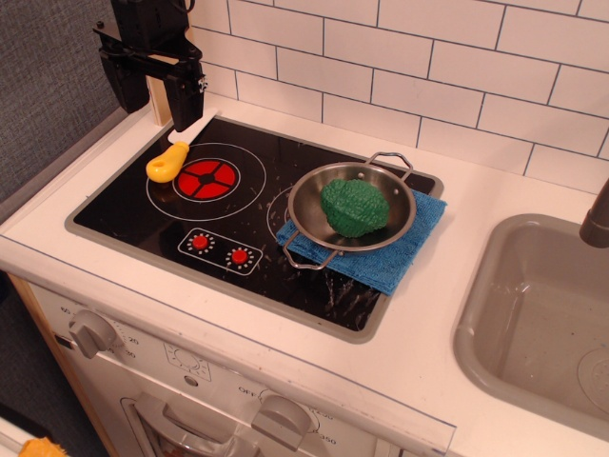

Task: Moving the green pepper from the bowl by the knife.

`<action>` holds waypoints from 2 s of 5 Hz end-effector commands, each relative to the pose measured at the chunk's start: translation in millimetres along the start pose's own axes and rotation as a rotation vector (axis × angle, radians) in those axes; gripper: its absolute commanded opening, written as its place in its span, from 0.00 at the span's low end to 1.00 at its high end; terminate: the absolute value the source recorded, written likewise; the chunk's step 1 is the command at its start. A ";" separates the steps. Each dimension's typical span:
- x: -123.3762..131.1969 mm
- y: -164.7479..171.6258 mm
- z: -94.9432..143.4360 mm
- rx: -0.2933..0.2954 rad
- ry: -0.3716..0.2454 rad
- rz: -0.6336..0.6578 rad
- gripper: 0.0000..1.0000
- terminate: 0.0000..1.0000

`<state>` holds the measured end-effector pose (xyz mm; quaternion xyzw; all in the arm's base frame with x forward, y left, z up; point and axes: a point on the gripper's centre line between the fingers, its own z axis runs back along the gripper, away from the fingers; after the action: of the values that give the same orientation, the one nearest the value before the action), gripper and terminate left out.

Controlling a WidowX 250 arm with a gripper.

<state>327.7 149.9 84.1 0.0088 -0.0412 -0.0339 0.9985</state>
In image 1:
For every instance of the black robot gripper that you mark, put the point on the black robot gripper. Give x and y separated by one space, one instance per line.
148 38

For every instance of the green toy vegetable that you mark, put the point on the green toy vegetable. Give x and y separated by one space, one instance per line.
354 208

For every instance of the black toy stove top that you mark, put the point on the black toy stove top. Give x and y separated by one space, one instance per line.
234 189

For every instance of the left red stove knob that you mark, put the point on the left red stove knob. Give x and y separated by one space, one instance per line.
200 242

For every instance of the red stove knob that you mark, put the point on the red stove knob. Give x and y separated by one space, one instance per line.
200 242
239 257

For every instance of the right red stove knob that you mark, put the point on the right red stove knob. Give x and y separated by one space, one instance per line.
239 257

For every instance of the left grey oven dial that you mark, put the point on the left grey oven dial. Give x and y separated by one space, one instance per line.
91 333

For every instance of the grey oven dial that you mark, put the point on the grey oven dial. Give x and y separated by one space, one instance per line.
91 333
283 421

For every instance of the blue folded cloth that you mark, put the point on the blue folded cloth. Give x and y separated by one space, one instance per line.
383 268

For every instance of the right grey oven dial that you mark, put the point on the right grey oven dial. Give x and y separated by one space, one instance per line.
283 421

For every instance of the orange object at corner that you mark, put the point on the orange object at corner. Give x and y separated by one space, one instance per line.
41 447

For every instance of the grey toy sink basin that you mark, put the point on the grey toy sink basin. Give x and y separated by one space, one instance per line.
534 328

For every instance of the grey toy faucet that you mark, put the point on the grey toy faucet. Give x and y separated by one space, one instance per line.
594 230

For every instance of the toy knife with yellow handle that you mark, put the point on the toy knife with yellow handle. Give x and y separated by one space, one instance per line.
166 166

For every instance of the silver metal bowl with handles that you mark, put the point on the silver metal bowl with handles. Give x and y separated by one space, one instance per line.
304 207

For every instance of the grey oven door handle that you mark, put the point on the grey oven door handle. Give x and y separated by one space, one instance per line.
201 432

